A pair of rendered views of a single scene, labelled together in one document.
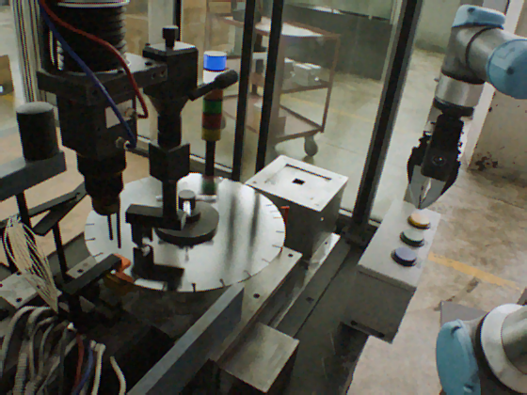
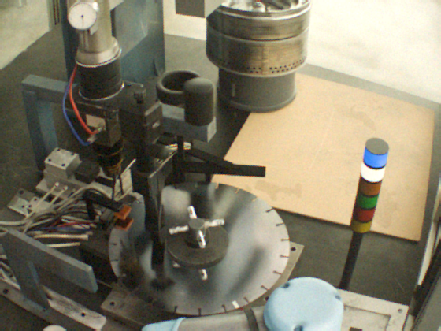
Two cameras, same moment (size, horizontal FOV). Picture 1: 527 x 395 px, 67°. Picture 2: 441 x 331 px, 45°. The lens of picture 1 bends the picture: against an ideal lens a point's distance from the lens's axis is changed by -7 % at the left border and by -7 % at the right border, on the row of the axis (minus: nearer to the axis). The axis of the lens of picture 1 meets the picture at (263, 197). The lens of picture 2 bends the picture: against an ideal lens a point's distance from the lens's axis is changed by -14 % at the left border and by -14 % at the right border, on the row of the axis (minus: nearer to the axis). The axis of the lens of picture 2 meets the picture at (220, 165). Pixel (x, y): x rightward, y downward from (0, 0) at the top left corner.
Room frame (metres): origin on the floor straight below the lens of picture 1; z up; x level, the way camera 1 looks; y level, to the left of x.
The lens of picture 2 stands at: (0.60, -0.60, 1.76)
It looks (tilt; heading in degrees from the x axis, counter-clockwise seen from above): 41 degrees down; 89
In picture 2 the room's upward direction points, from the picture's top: straight up
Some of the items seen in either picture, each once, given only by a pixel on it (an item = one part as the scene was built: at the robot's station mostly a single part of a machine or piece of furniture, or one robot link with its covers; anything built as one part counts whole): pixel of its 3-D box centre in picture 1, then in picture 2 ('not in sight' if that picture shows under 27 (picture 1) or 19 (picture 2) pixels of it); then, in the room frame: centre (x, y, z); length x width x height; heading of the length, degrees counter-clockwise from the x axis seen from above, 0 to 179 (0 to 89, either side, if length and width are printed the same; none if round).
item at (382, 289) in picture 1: (394, 264); not in sight; (0.69, -0.29, 0.82); 0.28 x 0.11 x 0.15; 155
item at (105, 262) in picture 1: (99, 289); (107, 212); (0.40, 0.21, 0.95); 0.10 x 0.03 x 0.07; 155
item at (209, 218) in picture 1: (186, 214); (197, 239); (0.58, 0.12, 0.96); 0.11 x 0.11 x 0.03
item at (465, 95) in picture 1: (456, 89); not in sight; (0.69, -0.30, 1.20); 0.08 x 0.08 x 0.05
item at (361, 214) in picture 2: (212, 118); (365, 207); (0.88, 0.13, 1.02); 0.05 x 0.04 x 0.03; 65
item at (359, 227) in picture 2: (211, 131); (361, 219); (0.88, 0.13, 0.98); 0.05 x 0.04 x 0.03; 65
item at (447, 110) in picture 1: (444, 132); not in sight; (0.70, -0.30, 1.12); 0.09 x 0.08 x 0.12; 154
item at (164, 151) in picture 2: (203, 81); (151, 141); (0.52, 0.09, 1.21); 0.08 x 0.06 x 0.03; 155
